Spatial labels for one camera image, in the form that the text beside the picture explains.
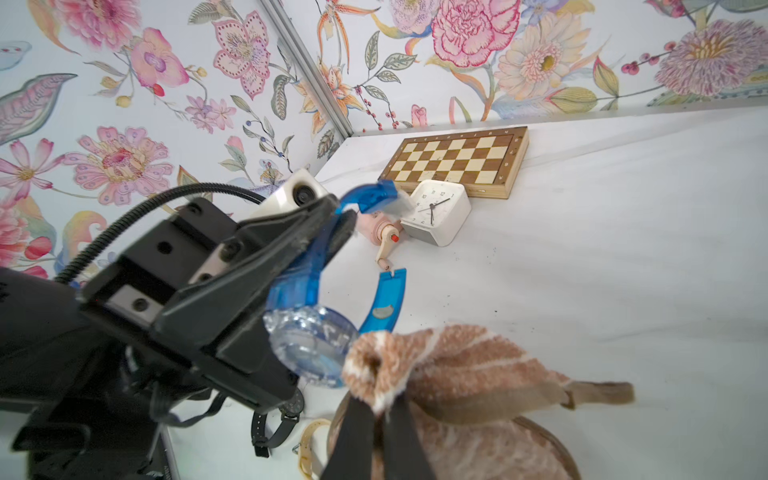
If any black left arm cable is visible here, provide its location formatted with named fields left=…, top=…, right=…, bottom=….
left=53, top=182, right=266, bottom=286

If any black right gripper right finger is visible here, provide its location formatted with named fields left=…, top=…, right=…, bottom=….
left=382, top=395, right=435, bottom=480

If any white square alarm clock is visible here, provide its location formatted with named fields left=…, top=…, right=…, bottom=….
left=401, top=180, right=471, bottom=247

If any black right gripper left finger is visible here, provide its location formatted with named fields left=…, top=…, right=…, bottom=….
left=321, top=394, right=377, bottom=480

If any blue translucent wristwatch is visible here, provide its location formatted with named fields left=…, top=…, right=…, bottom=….
left=293, top=180, right=412, bottom=388

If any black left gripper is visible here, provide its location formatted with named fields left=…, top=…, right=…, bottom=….
left=1, top=193, right=358, bottom=479

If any wooden chessboard box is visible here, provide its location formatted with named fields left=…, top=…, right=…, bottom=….
left=379, top=126, right=530, bottom=200

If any brown striped cloth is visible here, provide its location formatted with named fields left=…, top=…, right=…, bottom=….
left=327, top=325, right=635, bottom=479

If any pink toy music box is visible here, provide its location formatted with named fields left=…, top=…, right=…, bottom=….
left=356, top=211, right=403, bottom=271

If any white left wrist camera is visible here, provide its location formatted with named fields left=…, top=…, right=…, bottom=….
left=246, top=169, right=328, bottom=219

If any black band wristwatch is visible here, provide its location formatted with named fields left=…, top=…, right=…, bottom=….
left=250, top=389, right=306, bottom=458

